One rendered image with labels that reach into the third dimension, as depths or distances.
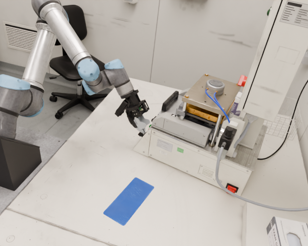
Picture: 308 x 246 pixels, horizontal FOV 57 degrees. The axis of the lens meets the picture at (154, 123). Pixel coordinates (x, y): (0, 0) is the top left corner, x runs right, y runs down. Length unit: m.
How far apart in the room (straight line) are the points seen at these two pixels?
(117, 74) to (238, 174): 0.65
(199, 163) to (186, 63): 1.68
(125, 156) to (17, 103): 0.52
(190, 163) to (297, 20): 0.69
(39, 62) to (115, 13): 1.62
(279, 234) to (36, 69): 1.14
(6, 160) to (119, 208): 0.45
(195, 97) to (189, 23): 1.58
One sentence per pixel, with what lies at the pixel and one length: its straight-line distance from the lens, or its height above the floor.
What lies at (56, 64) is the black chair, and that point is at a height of 0.49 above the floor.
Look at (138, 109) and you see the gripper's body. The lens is 1.24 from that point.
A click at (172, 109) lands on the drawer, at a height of 0.97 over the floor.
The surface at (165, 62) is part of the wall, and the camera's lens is 2.83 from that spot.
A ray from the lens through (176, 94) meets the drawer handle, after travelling 1.35.
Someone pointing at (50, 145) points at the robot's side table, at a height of 0.75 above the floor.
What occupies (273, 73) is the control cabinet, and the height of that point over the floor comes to 1.32.
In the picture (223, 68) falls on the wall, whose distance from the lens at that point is 2.76.
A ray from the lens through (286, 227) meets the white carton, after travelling 1.13.
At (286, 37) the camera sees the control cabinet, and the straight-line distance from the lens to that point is 0.94.
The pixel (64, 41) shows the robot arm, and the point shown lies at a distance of 1.19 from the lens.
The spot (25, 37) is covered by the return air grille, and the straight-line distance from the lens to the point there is 3.50.
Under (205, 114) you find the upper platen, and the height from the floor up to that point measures 1.05.
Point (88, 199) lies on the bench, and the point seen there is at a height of 0.75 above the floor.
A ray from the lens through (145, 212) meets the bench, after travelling 1.15.
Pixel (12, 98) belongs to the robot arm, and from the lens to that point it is 1.17.
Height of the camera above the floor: 1.67
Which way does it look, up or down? 36 degrees down
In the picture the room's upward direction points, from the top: 8 degrees clockwise
